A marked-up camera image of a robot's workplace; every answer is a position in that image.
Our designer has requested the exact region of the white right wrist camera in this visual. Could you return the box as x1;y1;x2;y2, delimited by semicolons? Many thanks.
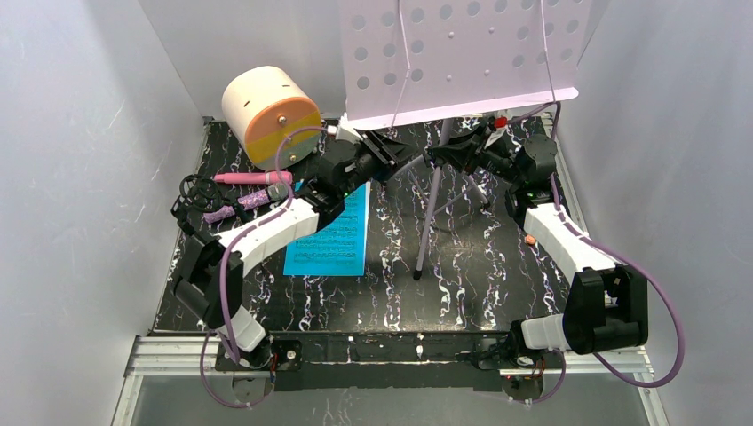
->
484;116;508;149

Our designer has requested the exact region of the pink microphone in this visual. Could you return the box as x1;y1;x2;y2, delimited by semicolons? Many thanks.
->
213;170;293;185

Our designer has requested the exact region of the blue sheet music page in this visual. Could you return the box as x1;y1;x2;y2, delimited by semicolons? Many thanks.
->
283;183;371;277

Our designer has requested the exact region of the black tripod microphone stand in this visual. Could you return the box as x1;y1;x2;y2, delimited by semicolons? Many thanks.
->
170;174;250;236

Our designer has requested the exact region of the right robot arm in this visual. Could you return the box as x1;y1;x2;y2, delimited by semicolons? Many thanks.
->
428;131;648;356

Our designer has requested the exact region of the aluminium rail right edge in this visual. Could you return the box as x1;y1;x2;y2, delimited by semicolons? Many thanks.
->
551;146;670;425

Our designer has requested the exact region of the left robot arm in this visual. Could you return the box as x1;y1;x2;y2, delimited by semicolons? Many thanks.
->
170;130;418;360

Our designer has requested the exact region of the lilac music stand tripod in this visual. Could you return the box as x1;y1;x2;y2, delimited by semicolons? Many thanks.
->
337;0;595;280

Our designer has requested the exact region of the silver mesh studio microphone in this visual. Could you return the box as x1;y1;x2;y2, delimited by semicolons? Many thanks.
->
202;183;288;224

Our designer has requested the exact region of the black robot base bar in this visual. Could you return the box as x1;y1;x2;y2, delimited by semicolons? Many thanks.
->
214;332;544;399

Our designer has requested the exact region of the round pastel drawer cabinet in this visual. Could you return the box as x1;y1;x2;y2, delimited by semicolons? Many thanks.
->
221;66;322;171

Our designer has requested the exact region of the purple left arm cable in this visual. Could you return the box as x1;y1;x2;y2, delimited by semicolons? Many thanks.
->
198;124;343;410

